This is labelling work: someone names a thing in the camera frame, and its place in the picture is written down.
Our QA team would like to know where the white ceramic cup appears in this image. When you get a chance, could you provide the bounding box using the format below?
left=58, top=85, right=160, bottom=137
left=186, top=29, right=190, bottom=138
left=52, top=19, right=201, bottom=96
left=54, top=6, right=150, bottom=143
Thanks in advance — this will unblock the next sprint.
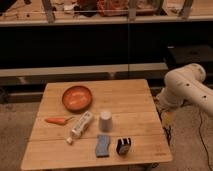
left=99, top=111, right=112, bottom=132

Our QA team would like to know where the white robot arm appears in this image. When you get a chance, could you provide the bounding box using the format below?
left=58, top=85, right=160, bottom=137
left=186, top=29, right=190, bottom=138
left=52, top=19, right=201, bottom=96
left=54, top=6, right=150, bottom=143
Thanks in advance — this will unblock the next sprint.
left=157, top=63, right=213, bottom=118

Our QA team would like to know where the orange round bowl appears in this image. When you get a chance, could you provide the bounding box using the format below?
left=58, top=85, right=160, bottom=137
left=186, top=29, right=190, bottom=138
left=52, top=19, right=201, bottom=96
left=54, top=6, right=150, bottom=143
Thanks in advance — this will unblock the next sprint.
left=62, top=85, right=93, bottom=112

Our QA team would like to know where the white tube bottle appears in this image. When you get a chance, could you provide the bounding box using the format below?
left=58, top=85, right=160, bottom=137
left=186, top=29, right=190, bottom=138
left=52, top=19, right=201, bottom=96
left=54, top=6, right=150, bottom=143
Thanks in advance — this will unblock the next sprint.
left=66, top=111, right=94, bottom=144

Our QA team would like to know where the wooden table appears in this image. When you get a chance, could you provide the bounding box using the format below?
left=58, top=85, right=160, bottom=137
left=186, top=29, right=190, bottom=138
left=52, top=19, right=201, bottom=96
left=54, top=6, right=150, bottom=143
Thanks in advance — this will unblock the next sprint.
left=21, top=79, right=172, bottom=171

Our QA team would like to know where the blue sponge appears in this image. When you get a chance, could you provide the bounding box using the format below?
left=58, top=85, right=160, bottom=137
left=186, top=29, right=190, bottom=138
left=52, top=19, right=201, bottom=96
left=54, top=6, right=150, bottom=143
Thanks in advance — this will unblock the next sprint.
left=95, top=135, right=110, bottom=158

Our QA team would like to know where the orange toy carrot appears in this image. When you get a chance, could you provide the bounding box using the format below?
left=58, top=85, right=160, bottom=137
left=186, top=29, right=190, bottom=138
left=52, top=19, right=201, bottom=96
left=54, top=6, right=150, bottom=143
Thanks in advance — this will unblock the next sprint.
left=45, top=117, right=74, bottom=125

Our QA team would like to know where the black box on right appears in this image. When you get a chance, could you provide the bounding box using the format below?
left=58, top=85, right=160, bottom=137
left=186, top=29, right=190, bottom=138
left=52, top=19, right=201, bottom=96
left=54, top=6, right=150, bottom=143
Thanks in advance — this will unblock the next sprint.
left=165, top=45, right=213, bottom=70

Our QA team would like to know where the black cable on floor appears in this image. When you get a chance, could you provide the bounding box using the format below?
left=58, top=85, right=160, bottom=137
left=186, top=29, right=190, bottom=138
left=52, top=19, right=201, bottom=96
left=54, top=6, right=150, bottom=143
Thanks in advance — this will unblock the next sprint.
left=197, top=109, right=213, bottom=171

